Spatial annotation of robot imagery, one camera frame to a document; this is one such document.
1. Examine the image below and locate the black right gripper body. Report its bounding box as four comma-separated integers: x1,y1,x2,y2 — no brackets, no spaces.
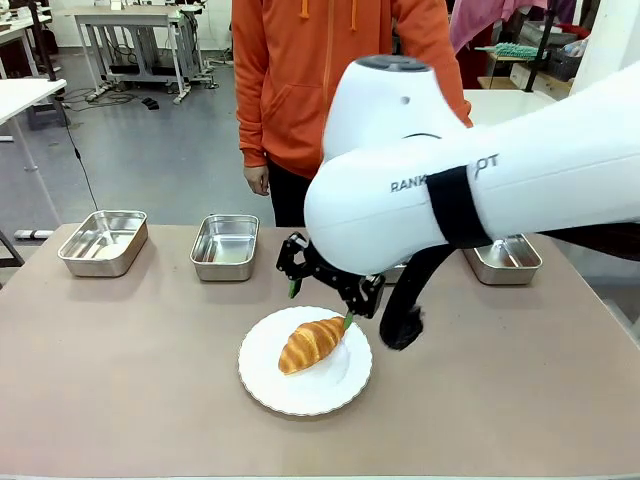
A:
301,243,363,297

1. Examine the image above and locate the person's right forearm orange sleeve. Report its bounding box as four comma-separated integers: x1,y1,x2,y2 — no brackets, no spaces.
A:
233,59,274,170

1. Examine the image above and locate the person's left forearm orange sleeve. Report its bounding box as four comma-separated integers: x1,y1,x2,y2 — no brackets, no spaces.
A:
447,69,474,129

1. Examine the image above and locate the golden croissant bread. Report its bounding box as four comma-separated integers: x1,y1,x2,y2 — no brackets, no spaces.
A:
277,316,352,377

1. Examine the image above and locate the person's right hand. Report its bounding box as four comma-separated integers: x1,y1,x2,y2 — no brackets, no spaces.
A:
242,163,272,197

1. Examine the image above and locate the white scalloped plate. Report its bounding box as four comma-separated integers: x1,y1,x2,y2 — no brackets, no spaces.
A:
237,305,374,418

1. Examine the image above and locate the person in orange hoodie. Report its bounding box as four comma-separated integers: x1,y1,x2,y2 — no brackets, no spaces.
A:
231,0,474,228

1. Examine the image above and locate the white table behind person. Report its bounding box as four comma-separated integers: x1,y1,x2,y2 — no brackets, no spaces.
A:
463,88,559,127

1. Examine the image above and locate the grey metal workbench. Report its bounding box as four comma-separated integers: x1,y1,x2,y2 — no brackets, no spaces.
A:
73,5,206,105

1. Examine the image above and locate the green fluffy duster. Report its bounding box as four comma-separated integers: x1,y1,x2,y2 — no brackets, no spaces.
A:
474,41,537,60

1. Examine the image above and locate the pink hanging cloth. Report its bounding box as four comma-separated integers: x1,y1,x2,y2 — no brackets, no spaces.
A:
448,0,551,55

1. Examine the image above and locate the black metal stand pole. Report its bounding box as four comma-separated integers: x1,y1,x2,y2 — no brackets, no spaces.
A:
522,0,557,94

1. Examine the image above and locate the dark mesh basket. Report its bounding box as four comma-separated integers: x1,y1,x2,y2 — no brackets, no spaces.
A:
542,44,586,84

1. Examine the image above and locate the white side table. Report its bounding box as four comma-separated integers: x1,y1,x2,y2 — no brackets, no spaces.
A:
0,78,68,226

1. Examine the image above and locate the black cable sleeve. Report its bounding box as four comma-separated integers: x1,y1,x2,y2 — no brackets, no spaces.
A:
378,224,640,352

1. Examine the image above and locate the black strap on arm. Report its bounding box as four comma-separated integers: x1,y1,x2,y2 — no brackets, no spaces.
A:
426,166,494,250

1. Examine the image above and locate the black floor cable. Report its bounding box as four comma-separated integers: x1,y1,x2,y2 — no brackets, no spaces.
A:
58,97,101,212

